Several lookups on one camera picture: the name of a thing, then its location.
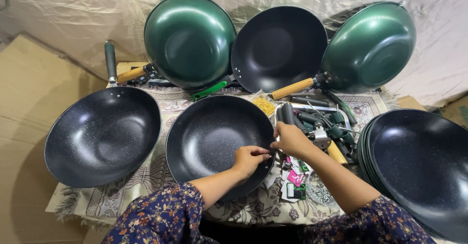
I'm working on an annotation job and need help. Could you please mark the white tray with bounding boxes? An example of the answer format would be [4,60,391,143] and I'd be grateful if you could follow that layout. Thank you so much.
[272,102,353,135]

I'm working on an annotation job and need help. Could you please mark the green wok with wooden handle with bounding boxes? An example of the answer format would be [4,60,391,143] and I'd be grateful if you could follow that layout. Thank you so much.
[116,0,237,90]
[271,1,417,101]

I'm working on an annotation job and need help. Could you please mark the black speckled wok without handle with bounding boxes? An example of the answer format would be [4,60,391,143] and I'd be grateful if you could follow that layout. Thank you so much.
[165,95,277,202]

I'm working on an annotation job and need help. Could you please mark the beige tarp backdrop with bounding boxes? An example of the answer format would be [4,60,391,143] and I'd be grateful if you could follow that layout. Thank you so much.
[0,0,468,110]

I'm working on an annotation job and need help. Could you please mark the bag of yellow screws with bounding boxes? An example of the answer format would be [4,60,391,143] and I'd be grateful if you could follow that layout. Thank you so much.
[250,90,278,117]

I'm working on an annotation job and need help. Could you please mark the stack of black woks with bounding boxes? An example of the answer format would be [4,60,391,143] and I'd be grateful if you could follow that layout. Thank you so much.
[356,109,468,243]

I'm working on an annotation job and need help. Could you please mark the flat cardboard sheets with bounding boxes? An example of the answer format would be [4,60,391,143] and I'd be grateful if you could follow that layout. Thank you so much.
[0,34,109,244]

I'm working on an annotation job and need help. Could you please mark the navy floral garment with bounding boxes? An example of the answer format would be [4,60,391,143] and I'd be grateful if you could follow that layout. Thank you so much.
[102,183,437,244]

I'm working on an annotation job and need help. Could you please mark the black wok with dark handle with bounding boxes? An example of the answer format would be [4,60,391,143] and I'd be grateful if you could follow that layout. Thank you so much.
[44,40,162,188]

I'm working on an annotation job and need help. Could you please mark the pile of paper tags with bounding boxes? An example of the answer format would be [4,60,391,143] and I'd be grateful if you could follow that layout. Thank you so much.
[263,156,315,203]

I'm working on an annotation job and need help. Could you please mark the black wok with green handle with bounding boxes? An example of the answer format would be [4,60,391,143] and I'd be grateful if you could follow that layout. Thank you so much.
[190,6,328,102]

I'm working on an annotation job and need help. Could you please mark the bag of metal washers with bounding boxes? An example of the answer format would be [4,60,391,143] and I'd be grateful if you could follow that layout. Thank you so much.
[305,171,339,207]

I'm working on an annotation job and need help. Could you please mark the patterned beige fringed cloth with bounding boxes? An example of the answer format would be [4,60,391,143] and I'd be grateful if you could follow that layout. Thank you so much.
[46,85,400,234]

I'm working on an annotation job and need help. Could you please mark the wooden handle with metal bracket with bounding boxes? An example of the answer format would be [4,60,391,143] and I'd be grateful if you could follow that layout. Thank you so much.
[309,123,349,165]

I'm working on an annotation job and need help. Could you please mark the printed cardboard carton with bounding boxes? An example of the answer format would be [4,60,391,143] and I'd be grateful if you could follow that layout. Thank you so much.
[439,95,468,129]

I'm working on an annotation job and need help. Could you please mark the person's left hand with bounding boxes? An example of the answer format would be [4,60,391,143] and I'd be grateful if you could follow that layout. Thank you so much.
[233,146,273,182]

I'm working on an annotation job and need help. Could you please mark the person's right hand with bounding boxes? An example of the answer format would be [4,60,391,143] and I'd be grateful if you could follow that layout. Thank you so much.
[270,121,315,160]

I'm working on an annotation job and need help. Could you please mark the pile of dark green handles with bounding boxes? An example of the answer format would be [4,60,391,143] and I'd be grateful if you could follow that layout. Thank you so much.
[274,94,361,164]

